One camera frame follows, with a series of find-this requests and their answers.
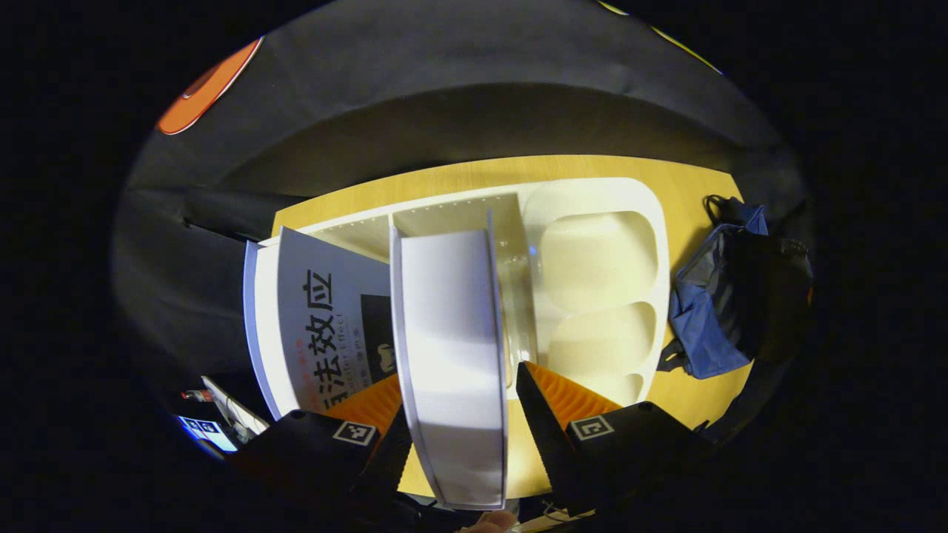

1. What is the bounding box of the white cover book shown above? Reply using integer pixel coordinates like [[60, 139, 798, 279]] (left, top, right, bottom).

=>
[[390, 211, 512, 512]]

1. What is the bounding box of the blue and black schoolbag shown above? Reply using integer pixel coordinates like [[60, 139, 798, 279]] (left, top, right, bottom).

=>
[[655, 195, 815, 380]]

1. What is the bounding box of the small blue lit panel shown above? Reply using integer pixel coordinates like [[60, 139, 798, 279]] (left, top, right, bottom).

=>
[[178, 415, 239, 454]]

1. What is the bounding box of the black backdrop cloth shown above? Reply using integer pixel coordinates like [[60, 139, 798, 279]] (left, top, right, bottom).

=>
[[111, 0, 815, 415]]

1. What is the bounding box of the pale blue cover book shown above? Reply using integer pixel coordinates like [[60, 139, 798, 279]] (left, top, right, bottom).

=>
[[243, 227, 401, 421]]

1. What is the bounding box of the white flat strip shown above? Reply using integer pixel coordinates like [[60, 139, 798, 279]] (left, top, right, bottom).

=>
[[200, 375, 270, 438]]

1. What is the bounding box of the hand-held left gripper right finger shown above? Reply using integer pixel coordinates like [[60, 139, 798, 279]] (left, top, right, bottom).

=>
[[515, 361, 712, 517]]

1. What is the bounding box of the white plastic bookshelf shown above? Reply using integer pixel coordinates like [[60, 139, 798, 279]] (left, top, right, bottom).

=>
[[259, 178, 671, 415]]

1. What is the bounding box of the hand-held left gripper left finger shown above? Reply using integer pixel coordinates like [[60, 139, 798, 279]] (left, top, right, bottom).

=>
[[228, 373, 413, 520]]

